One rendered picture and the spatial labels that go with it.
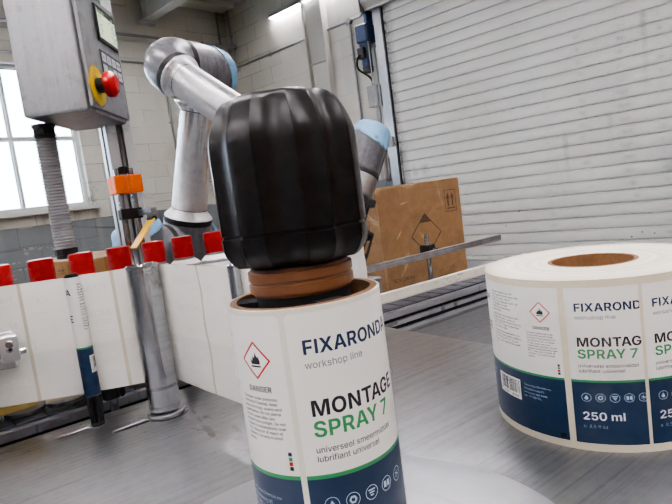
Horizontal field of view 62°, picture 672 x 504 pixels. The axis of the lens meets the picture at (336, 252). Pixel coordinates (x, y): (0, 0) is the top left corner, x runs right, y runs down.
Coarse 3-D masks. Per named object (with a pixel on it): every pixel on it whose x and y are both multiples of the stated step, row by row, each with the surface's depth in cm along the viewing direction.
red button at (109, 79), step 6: (108, 72) 82; (96, 78) 83; (102, 78) 82; (108, 78) 82; (114, 78) 83; (96, 84) 83; (102, 84) 83; (108, 84) 82; (114, 84) 83; (102, 90) 83; (108, 90) 82; (114, 90) 83; (108, 96) 84; (114, 96) 84
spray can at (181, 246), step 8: (176, 240) 89; (184, 240) 89; (176, 248) 89; (184, 248) 89; (192, 248) 90; (176, 256) 89; (184, 256) 89; (192, 256) 90; (176, 264) 89; (184, 264) 88; (192, 264) 89; (200, 264) 90
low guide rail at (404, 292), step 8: (488, 264) 128; (456, 272) 123; (464, 272) 123; (472, 272) 125; (480, 272) 126; (432, 280) 117; (440, 280) 119; (448, 280) 120; (456, 280) 122; (400, 288) 113; (408, 288) 113; (416, 288) 114; (424, 288) 116; (432, 288) 117; (384, 296) 109; (392, 296) 111; (400, 296) 112; (408, 296) 113; (48, 400) 75; (56, 400) 75
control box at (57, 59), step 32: (32, 0) 79; (64, 0) 79; (32, 32) 79; (64, 32) 79; (96, 32) 86; (32, 64) 80; (64, 64) 80; (96, 64) 84; (32, 96) 80; (64, 96) 80; (96, 96) 82; (96, 128) 97
